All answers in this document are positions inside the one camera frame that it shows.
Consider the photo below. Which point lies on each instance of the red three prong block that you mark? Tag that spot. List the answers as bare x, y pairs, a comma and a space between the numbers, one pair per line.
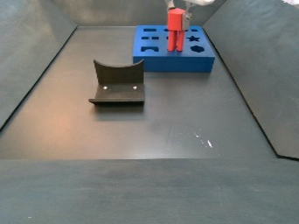
175, 29

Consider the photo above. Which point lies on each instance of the blue shape sorter board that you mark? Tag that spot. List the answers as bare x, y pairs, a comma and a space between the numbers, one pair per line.
195, 59

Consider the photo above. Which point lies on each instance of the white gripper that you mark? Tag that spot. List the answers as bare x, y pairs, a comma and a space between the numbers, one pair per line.
187, 14

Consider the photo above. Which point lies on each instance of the black curved holder bracket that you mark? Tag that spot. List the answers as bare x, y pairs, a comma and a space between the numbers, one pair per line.
121, 83

